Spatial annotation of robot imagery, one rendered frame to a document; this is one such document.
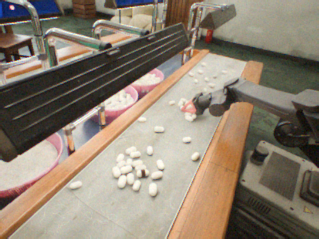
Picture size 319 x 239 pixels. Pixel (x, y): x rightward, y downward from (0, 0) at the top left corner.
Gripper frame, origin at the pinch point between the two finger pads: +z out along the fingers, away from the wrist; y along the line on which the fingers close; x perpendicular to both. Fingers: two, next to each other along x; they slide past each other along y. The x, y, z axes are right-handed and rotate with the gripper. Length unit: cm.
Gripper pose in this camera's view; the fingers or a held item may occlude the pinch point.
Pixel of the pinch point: (183, 109)
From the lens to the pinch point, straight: 91.3
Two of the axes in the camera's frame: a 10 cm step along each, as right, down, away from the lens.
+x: 4.7, 8.4, 2.6
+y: -4.2, 4.7, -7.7
